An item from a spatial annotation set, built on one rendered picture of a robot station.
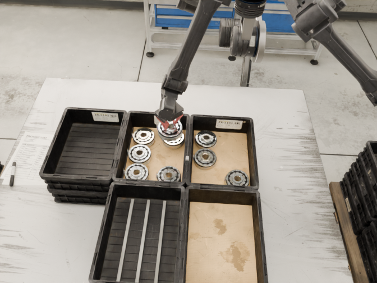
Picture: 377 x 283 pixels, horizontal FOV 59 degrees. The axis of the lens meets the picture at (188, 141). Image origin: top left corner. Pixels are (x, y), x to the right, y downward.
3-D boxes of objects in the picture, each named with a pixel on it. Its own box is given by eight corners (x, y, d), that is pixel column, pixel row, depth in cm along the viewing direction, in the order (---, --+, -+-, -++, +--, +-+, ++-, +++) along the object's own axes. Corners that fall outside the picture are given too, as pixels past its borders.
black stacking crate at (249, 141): (189, 130, 170) (190, 114, 161) (248, 133, 169) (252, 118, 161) (185, 199, 145) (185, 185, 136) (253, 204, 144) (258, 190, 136)
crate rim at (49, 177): (67, 109, 163) (65, 106, 161) (128, 113, 163) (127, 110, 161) (38, 179, 138) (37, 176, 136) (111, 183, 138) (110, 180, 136)
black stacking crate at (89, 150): (71, 123, 171) (65, 107, 162) (129, 127, 170) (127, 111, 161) (46, 191, 145) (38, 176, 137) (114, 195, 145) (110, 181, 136)
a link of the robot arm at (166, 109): (188, 78, 121) (166, 71, 119) (187, 101, 114) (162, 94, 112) (178, 100, 130) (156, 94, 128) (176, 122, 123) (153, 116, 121)
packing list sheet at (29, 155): (21, 131, 180) (21, 131, 180) (64, 133, 180) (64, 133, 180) (-3, 184, 160) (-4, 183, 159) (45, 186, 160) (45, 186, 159)
